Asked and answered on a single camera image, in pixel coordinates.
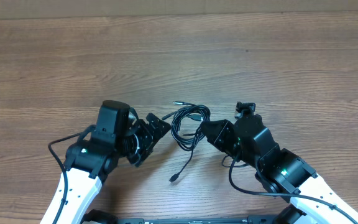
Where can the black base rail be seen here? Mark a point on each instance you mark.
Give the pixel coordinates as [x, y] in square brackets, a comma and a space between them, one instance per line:
[194, 221]

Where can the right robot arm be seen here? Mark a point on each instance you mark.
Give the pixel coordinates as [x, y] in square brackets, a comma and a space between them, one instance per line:
[281, 172]

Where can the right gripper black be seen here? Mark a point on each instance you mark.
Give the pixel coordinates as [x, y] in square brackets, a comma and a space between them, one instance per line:
[222, 126]

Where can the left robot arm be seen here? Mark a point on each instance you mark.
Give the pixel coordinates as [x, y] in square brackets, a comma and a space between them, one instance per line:
[118, 133]

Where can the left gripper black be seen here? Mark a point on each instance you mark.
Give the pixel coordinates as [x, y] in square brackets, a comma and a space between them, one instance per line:
[148, 136]

